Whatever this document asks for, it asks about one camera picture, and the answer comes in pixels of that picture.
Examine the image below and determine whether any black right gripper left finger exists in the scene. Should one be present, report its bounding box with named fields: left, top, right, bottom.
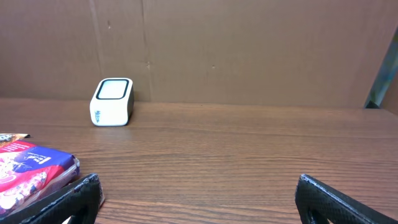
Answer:
left=1, top=173, right=103, bottom=224

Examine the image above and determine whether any white barcode scanner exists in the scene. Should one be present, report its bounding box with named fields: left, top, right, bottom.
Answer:
left=90, top=78, right=134, bottom=127

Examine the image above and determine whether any red purple packet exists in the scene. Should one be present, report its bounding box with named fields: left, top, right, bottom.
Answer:
left=1, top=141, right=80, bottom=218

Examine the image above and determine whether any yellow snack bag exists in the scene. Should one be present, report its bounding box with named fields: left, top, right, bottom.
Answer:
left=0, top=133, right=30, bottom=147

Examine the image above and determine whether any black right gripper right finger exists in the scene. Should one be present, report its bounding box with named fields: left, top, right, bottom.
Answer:
left=295, top=174, right=397, bottom=224

